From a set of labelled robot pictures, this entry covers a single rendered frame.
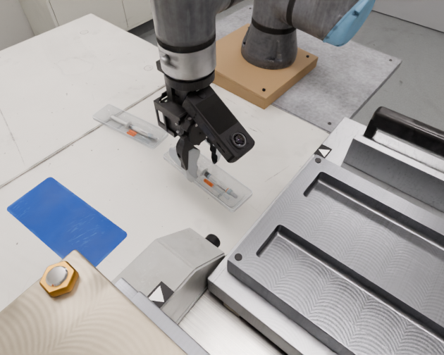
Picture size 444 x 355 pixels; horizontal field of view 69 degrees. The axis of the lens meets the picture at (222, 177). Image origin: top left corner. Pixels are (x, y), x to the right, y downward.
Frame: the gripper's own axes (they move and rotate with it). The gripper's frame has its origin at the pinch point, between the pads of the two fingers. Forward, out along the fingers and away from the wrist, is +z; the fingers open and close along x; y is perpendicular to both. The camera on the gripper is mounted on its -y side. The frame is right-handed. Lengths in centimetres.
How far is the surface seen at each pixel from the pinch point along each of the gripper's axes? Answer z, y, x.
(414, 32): 82, 33, -258
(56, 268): -30.3, -18.3, 26.6
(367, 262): -18.1, -29.5, 8.1
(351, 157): -16.9, -21.8, -3.5
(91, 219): 6.3, 10.8, 19.3
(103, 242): 6.2, 5.1, 20.5
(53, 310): -29.7, -19.6, 27.8
